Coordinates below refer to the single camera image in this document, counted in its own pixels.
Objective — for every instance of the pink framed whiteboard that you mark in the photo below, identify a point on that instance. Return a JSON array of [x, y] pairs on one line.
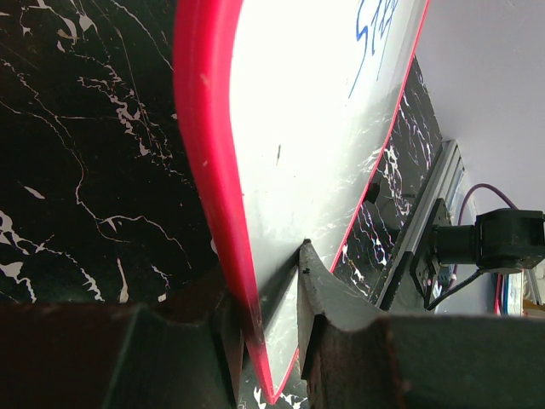
[[285, 109]]

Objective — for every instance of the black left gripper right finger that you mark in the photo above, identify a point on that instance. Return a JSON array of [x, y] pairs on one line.
[[353, 355]]

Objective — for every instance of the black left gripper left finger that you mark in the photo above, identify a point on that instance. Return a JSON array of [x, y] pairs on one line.
[[185, 352]]

